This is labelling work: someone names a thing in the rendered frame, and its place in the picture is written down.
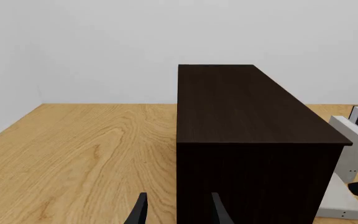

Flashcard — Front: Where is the dark brown wooden cabinet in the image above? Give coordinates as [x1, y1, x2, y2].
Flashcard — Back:
[176, 63, 354, 224]

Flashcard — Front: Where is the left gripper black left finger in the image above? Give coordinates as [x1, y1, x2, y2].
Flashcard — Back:
[124, 192, 149, 224]

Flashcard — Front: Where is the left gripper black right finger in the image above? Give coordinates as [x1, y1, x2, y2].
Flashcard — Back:
[211, 192, 234, 224]

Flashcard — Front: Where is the pale grey shelf unit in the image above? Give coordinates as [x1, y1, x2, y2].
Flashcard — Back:
[314, 114, 358, 221]

